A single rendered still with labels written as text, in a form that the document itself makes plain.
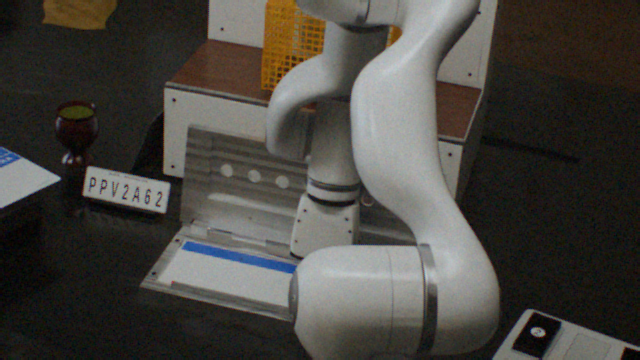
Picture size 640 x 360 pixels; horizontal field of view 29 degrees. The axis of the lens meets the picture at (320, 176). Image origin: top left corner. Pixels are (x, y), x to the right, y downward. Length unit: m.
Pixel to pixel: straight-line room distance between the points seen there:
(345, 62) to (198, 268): 0.50
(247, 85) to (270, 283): 0.41
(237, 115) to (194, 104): 0.08
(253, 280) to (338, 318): 0.73
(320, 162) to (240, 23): 0.59
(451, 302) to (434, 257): 0.05
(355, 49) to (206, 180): 0.48
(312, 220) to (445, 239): 0.59
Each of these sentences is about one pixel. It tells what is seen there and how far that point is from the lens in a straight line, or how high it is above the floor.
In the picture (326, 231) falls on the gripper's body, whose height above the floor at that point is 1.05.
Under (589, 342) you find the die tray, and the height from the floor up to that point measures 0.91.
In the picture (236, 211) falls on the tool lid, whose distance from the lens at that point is 2.08.
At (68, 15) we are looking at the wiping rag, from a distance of 2.98.
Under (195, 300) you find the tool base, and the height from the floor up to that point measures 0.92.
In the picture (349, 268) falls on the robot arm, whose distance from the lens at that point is 1.31.
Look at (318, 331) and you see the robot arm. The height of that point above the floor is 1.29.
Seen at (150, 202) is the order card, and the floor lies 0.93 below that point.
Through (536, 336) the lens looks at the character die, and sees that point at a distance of 1.98.
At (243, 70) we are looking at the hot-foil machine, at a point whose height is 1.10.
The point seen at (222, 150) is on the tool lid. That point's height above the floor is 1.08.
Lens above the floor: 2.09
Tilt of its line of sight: 30 degrees down
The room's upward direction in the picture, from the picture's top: 5 degrees clockwise
